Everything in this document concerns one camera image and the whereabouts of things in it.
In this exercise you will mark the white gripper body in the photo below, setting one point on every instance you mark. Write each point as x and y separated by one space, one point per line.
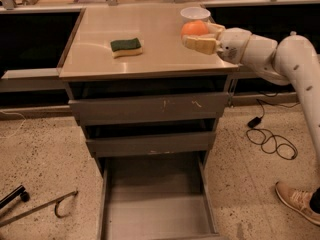
233 46

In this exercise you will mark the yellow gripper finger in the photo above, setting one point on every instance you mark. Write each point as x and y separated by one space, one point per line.
215 30
206 44

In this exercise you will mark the orange fruit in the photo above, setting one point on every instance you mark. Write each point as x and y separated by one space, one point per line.
194 28

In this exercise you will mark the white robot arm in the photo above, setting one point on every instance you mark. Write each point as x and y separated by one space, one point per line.
293 61

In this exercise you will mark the grey top drawer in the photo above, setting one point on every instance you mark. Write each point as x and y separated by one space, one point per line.
143 109

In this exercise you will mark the grey drawer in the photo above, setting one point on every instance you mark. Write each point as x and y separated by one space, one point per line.
155 200
151 144
143 109

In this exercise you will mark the grey drawer cabinet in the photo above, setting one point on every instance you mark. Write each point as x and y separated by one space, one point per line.
165 67

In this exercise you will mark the grey middle drawer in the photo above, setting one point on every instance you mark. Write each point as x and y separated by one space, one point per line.
151 144

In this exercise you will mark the grey bottom drawer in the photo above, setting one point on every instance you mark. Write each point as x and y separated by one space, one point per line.
155 200

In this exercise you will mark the white bowl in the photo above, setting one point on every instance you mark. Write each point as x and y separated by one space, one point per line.
194 13

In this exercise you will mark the green yellow sponge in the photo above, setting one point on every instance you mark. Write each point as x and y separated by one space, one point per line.
128 47

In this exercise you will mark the tan shoe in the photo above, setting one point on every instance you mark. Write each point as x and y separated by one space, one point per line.
303 202

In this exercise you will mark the black caster leg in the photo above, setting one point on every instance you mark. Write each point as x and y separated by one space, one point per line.
20 192

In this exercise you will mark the metal rod with hook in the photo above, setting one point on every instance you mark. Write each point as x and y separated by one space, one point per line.
55 202

